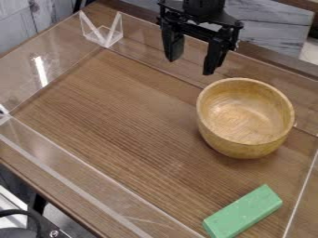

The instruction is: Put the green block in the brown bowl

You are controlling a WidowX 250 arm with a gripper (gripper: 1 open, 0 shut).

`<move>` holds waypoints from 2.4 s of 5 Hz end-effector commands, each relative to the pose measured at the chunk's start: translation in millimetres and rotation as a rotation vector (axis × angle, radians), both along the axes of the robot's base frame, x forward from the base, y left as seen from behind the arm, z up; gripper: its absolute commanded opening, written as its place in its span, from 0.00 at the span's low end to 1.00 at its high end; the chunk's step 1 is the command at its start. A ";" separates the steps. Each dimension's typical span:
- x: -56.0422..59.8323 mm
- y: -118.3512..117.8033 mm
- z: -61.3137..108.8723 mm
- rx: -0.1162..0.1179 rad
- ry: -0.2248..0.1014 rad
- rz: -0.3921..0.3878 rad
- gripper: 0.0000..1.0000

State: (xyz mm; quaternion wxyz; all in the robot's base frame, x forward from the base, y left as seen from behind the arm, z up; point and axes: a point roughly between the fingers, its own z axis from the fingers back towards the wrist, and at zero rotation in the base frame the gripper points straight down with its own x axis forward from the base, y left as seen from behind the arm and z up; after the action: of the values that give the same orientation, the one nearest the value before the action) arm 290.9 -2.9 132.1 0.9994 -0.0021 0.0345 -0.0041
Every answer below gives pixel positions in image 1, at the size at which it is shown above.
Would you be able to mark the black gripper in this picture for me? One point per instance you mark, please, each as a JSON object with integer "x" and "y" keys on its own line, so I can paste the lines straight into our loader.
{"x": 203, "y": 20}

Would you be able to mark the green rectangular block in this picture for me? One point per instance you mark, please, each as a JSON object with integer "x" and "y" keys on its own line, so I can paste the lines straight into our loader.
{"x": 243, "y": 213}

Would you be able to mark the brown wooden bowl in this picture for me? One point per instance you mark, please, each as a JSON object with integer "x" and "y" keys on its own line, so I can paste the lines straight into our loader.
{"x": 244, "y": 117}

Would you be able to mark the clear acrylic corner bracket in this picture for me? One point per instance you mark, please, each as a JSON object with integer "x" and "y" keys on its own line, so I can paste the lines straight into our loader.
{"x": 101, "y": 35}

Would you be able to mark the clear acrylic tray wall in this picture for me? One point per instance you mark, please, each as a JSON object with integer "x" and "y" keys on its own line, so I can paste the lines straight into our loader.
{"x": 108, "y": 208}

